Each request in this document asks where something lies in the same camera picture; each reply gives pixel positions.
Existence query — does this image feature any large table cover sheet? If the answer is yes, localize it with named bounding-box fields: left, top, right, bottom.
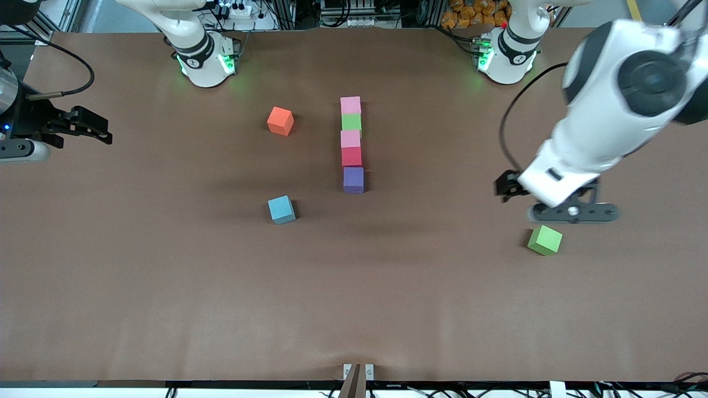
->
left=0, top=27, right=708, bottom=383

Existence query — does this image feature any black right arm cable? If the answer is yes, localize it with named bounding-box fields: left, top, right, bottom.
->
left=0, top=25, right=96, bottom=101

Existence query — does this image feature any bag of orange objects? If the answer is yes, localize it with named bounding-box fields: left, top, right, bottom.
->
left=441, top=0, right=509, bottom=29

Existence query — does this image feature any light blue foam cube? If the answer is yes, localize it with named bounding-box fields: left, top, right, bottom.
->
left=268, top=195, right=296, bottom=225

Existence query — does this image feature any table edge camera bracket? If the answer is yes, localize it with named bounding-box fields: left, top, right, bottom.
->
left=339, top=363, right=375, bottom=398

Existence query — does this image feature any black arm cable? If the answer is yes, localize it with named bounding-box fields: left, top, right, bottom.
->
left=0, top=25, right=96, bottom=101
left=498, top=62, right=570, bottom=172

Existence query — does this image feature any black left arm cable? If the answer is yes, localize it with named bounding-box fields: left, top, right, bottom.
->
left=498, top=62, right=570, bottom=172

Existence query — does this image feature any aluminium frame profile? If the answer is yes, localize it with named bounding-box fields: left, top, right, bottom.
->
left=11, top=0, right=56, bottom=46

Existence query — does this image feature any purple foam cube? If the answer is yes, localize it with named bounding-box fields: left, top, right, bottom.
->
left=343, top=166, right=366, bottom=195

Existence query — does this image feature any background metal equipment rack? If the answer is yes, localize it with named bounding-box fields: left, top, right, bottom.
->
left=320, top=0, right=400, bottom=28

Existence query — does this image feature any orange foam cube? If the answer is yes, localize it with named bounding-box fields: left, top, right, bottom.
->
left=267, top=106, right=295, bottom=137

